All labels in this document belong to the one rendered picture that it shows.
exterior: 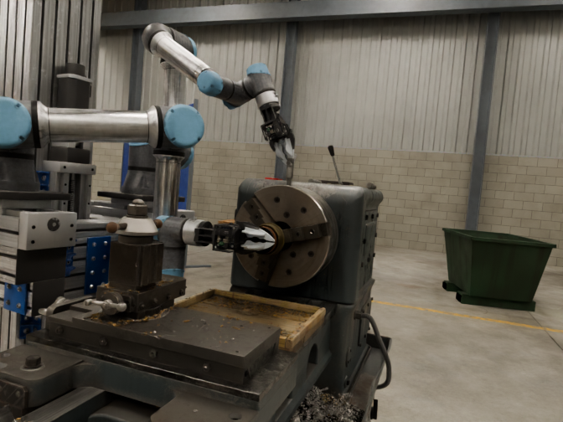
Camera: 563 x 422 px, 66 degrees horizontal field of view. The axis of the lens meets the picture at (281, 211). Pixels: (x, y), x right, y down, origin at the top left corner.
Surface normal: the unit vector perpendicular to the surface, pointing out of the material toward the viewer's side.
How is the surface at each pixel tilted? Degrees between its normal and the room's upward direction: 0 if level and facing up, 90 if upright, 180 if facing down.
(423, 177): 90
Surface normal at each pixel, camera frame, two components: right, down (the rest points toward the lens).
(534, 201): -0.32, 0.02
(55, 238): 0.89, 0.10
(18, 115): 0.33, 0.09
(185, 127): 0.56, 0.07
